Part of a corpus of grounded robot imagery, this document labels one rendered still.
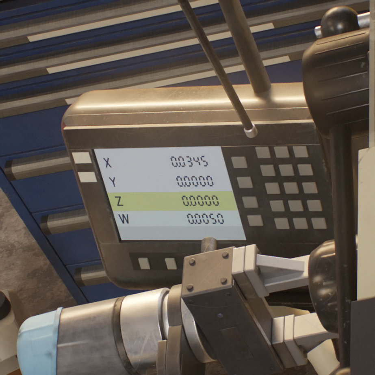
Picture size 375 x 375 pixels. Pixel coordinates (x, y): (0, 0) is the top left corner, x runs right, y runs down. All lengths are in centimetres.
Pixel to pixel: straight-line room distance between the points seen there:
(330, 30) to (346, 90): 24
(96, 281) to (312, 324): 170
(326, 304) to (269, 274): 43
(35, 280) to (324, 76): 271
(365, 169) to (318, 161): 91
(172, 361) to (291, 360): 13
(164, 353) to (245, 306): 8
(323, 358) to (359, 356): 129
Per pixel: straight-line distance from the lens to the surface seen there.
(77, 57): 323
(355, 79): 142
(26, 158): 344
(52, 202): 352
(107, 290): 368
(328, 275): 146
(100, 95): 233
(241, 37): 218
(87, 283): 363
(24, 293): 410
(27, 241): 419
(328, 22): 166
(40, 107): 332
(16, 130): 340
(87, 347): 195
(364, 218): 125
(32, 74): 327
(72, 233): 357
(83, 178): 233
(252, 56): 220
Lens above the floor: 274
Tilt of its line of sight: 42 degrees down
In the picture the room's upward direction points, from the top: 30 degrees counter-clockwise
